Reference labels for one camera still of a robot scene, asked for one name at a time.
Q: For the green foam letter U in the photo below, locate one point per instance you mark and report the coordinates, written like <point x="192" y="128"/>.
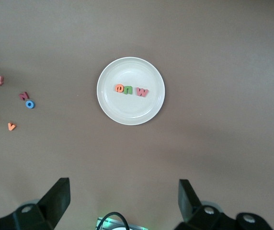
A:
<point x="125" y="89"/>

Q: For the blue foam letter O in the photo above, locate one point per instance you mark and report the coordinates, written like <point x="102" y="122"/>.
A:
<point x="26" y="104"/>

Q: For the brown table cover mat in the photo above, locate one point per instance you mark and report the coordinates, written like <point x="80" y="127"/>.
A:
<point x="199" y="48"/>

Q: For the dark red foam letter N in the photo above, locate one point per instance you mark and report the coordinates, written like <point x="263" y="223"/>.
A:
<point x="24" y="96"/>

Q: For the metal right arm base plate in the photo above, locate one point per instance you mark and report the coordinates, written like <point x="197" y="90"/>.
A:
<point x="139" y="226"/>

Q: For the pink foam letter M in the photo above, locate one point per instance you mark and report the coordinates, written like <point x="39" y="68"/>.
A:
<point x="142" y="92"/>

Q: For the beige brown plate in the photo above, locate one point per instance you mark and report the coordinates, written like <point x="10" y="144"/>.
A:
<point x="131" y="110"/>

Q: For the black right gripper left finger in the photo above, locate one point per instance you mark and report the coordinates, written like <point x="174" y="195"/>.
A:
<point x="53" y="203"/>

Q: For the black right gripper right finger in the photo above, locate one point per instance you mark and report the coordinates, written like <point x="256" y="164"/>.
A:
<point x="192" y="213"/>

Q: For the orange foam letter V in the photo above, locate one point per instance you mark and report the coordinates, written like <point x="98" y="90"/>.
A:
<point x="11" y="127"/>

